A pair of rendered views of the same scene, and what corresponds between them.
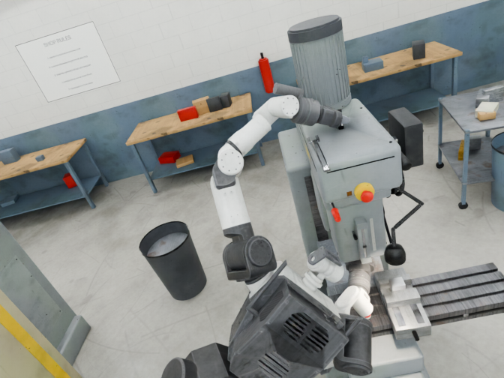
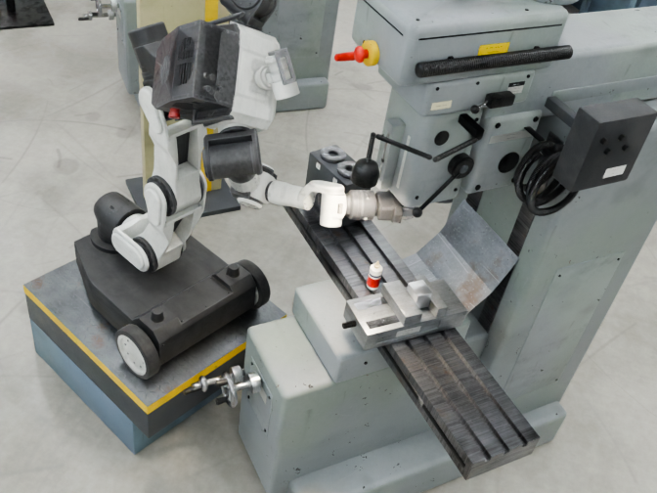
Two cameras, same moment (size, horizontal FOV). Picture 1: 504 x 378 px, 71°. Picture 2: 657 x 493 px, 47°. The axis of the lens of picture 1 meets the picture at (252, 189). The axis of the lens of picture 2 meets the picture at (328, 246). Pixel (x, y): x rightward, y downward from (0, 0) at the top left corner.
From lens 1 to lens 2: 163 cm
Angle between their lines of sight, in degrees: 41
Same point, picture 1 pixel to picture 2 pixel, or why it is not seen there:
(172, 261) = not seen: hidden behind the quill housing
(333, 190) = (357, 24)
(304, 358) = (171, 80)
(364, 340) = (232, 155)
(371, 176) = (382, 41)
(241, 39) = not seen: outside the picture
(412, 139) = (576, 136)
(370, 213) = (411, 127)
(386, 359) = (322, 322)
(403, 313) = (377, 307)
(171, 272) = not seen: hidden behind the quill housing
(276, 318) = (184, 29)
